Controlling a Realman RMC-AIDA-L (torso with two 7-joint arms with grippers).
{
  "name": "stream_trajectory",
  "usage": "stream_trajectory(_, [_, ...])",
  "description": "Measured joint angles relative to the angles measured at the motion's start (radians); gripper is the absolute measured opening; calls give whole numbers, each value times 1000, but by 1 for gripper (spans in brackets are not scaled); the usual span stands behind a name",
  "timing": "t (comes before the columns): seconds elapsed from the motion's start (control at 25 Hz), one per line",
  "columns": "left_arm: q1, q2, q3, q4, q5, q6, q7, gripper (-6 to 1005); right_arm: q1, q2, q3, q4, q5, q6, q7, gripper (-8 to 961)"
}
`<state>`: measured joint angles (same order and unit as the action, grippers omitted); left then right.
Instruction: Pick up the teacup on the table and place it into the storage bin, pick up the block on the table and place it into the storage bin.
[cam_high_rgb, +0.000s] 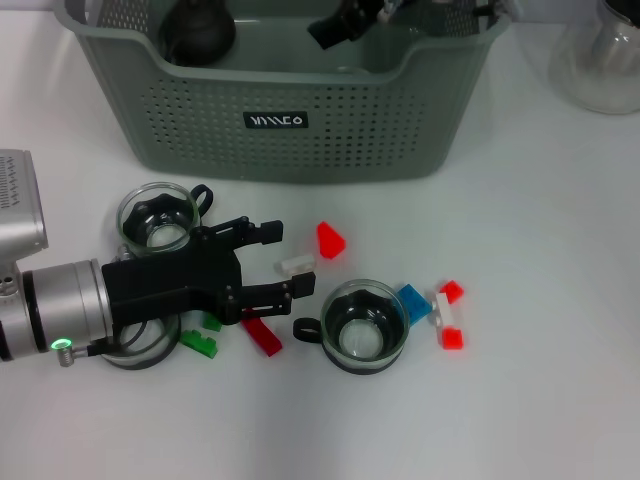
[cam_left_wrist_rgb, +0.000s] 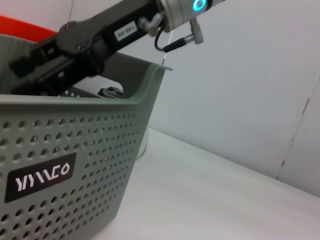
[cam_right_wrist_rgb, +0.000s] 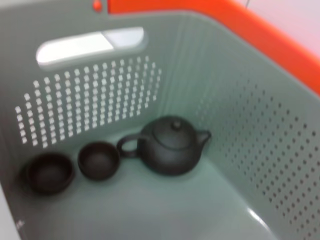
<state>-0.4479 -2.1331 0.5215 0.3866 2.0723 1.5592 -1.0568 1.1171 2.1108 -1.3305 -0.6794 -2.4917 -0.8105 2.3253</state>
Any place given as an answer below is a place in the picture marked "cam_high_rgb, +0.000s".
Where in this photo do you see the black teapot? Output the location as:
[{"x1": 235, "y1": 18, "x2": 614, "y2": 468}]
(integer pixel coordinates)
[{"x1": 158, "y1": 0, "x2": 237, "y2": 69}]

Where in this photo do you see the red wedge brick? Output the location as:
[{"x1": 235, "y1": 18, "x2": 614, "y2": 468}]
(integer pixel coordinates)
[{"x1": 315, "y1": 221, "x2": 348, "y2": 260}]

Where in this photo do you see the small red brick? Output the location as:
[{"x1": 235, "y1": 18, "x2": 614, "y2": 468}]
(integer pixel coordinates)
[
  {"x1": 440, "y1": 327, "x2": 466, "y2": 351},
  {"x1": 438, "y1": 280, "x2": 465, "y2": 305}
]

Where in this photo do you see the long white brick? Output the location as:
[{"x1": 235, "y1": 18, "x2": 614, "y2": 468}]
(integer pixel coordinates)
[{"x1": 430, "y1": 292, "x2": 459, "y2": 331}]

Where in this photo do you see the grey-green plastic storage bin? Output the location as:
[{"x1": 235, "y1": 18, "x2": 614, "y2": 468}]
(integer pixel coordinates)
[{"x1": 52, "y1": 0, "x2": 516, "y2": 184}]

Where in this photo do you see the small white brick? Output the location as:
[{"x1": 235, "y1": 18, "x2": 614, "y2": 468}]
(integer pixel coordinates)
[{"x1": 273, "y1": 253, "x2": 317, "y2": 275}]

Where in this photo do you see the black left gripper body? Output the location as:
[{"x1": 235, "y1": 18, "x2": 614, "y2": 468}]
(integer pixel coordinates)
[{"x1": 101, "y1": 226, "x2": 245, "y2": 336}]

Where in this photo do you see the green notched brick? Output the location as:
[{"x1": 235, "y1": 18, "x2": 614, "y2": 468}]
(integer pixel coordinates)
[{"x1": 179, "y1": 329, "x2": 220, "y2": 359}]

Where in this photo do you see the left arm cable with plug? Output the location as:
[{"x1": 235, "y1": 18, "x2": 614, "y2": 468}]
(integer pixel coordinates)
[{"x1": 55, "y1": 334, "x2": 121, "y2": 369}]

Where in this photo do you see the blue square plate brick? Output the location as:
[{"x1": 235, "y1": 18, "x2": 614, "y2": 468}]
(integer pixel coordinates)
[{"x1": 397, "y1": 283, "x2": 432, "y2": 326}]

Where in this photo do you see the dark red long brick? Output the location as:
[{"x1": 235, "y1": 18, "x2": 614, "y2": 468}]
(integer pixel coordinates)
[{"x1": 239, "y1": 317, "x2": 285, "y2": 358}]

